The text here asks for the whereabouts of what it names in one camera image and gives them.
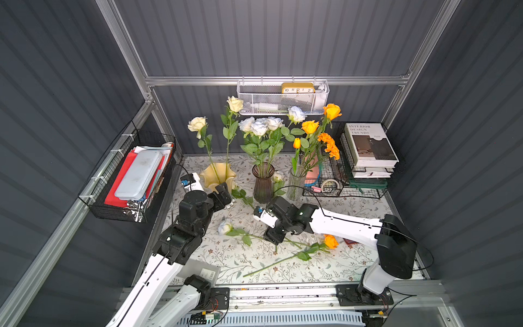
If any red folder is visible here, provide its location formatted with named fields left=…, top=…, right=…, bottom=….
left=104, top=147, right=170, bottom=208

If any white rose on table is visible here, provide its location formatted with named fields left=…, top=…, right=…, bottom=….
left=250, top=119, right=270, bottom=166

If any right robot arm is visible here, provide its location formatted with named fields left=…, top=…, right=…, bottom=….
left=253, top=196, right=419, bottom=296

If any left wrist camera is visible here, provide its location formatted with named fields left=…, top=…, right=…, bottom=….
left=180, top=173, right=204, bottom=193

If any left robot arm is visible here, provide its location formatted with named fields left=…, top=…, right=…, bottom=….
left=107, top=182, right=233, bottom=326

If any black wire desk organizer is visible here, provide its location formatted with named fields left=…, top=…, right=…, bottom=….
left=302, top=122, right=394, bottom=199

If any yellow wavy vase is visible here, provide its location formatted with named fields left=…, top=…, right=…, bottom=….
left=199, top=163, right=236, bottom=193

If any pink folder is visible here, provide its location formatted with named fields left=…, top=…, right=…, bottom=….
left=305, top=157, right=321, bottom=187

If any white wire wall basket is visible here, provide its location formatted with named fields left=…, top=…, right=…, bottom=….
left=236, top=78, right=330, bottom=116

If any orange tulip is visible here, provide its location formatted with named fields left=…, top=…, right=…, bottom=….
left=291, top=138, right=301, bottom=177

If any white plastic case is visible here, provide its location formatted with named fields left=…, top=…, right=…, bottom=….
left=114, top=150, right=163, bottom=201

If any yellow orange rose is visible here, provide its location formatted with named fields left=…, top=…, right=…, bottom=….
left=317, top=104, right=342, bottom=136

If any interior design trends book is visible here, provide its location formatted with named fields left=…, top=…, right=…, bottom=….
left=345, top=123, right=399, bottom=168

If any pile of flowers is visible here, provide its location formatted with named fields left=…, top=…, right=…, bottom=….
left=232, top=187, right=255, bottom=209

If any clear glass vase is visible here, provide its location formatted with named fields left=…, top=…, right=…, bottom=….
left=287, top=165, right=306, bottom=201

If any tape roll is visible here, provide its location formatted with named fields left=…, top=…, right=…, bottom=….
left=321, top=178, right=340, bottom=193

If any large orange marigold stem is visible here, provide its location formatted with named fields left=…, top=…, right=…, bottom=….
left=303, top=144, right=340, bottom=174

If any black wire side basket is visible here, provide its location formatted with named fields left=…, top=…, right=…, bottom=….
left=78, top=122, right=177, bottom=223

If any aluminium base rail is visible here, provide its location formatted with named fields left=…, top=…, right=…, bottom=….
left=108, top=280, right=463, bottom=326

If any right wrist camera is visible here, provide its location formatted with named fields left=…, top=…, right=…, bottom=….
left=253, top=207, right=280, bottom=228

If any red notebook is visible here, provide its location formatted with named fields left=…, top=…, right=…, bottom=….
left=344, top=239, right=357, bottom=247

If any purple ribbed glass vase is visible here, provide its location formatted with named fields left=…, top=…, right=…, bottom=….
left=252, top=162, right=275, bottom=204

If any small white rose stem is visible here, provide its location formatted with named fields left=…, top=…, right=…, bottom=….
left=272, top=172, right=285, bottom=196

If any cream white rose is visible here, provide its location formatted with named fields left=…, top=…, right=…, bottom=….
left=187, top=117, right=220, bottom=181

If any floral table mat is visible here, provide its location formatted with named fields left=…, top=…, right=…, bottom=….
left=162, top=155, right=397, bottom=285

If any yellow clock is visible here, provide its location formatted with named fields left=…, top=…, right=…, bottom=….
left=281, top=82, right=315, bottom=94

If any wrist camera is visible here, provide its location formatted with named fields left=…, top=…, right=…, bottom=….
left=180, top=173, right=204, bottom=193
left=253, top=207, right=280, bottom=228

